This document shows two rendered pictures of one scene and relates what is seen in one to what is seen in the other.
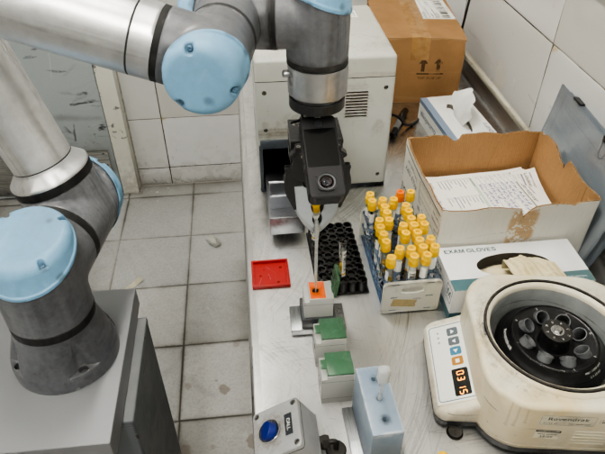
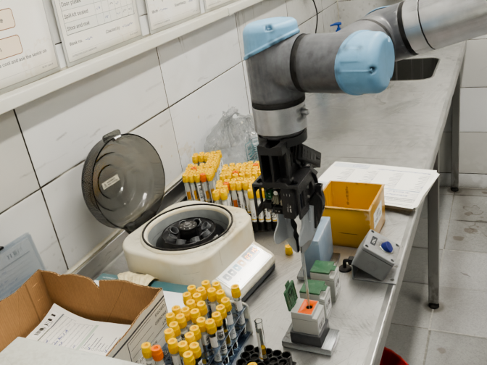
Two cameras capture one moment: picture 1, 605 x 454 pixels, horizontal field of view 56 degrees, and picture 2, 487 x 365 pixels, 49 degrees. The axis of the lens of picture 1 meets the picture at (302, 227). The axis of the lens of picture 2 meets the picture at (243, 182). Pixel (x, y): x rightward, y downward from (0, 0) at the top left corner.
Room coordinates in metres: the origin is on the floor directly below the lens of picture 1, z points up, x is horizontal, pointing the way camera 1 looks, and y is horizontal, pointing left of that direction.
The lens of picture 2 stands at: (1.30, 0.33, 1.54)
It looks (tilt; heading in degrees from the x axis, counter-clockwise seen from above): 24 degrees down; 214
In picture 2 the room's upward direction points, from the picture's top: 9 degrees counter-clockwise
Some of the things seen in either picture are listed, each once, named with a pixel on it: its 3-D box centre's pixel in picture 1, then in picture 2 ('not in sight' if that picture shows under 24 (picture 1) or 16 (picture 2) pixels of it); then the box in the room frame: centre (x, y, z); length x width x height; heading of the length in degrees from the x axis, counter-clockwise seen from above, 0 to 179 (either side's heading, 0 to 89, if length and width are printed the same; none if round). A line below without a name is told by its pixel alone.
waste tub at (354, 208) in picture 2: not in sight; (349, 214); (0.27, -0.08, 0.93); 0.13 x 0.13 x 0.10; 3
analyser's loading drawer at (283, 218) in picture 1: (283, 191); not in sight; (0.95, 0.04, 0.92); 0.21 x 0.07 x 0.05; 6
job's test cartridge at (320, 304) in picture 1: (318, 303); (308, 321); (0.64, -0.03, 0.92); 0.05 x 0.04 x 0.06; 95
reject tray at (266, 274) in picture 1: (270, 273); not in sight; (0.75, 0.06, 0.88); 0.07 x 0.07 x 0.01; 6
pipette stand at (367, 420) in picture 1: (375, 420); (317, 248); (0.43, -0.10, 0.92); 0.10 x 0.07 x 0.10; 8
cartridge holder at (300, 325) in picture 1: (317, 314); (310, 333); (0.64, -0.02, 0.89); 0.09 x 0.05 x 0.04; 95
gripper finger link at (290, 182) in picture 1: (301, 181); (309, 201); (0.64, 0.00, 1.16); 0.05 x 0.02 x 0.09; 95
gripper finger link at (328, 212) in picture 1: (326, 197); (283, 231); (0.67, -0.04, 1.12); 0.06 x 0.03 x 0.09; 5
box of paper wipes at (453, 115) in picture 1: (459, 115); not in sight; (1.23, -0.38, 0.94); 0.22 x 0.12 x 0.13; 10
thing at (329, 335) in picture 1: (329, 341); (315, 300); (0.57, -0.04, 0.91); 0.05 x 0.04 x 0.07; 96
